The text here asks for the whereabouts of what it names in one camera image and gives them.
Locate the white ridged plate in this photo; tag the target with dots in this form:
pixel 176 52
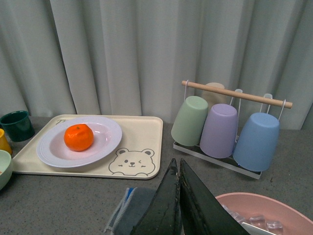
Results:
pixel 53 151

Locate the light green bowl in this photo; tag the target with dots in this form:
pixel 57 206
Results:
pixel 6 165

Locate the orange mandarin fruit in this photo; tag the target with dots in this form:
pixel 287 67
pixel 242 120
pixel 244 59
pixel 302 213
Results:
pixel 78 137

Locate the dark green mug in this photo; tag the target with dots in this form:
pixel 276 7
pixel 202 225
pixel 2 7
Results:
pixel 17 125

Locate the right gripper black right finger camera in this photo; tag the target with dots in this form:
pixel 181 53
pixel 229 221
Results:
pixel 201 213

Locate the yellow mug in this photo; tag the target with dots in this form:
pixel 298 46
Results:
pixel 4 145

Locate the clear ice cubes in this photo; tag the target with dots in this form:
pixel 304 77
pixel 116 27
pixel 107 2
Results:
pixel 259 221

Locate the purple plastic cup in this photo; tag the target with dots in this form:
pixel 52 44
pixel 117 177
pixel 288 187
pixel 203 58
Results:
pixel 219 131

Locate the white cup rack wooden handle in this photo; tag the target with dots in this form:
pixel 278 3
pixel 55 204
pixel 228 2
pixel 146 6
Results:
pixel 228 162

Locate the blue plastic cup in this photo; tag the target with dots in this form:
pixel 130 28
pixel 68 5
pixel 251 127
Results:
pixel 257 142

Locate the beige plastic cup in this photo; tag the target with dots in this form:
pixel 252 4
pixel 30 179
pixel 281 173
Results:
pixel 214 98

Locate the grey curtain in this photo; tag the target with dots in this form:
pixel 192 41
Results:
pixel 129 57

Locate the grey blue cloth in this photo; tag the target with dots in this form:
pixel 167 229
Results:
pixel 129 211

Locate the cream bear tray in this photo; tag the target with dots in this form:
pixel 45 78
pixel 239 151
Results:
pixel 136 157

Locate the pink bowl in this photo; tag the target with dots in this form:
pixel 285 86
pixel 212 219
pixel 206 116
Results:
pixel 249 204

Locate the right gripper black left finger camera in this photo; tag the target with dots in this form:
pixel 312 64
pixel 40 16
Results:
pixel 163 214

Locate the metal scoop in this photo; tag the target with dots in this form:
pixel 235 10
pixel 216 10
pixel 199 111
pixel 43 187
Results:
pixel 253 230

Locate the green plastic cup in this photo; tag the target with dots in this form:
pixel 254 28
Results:
pixel 189 123

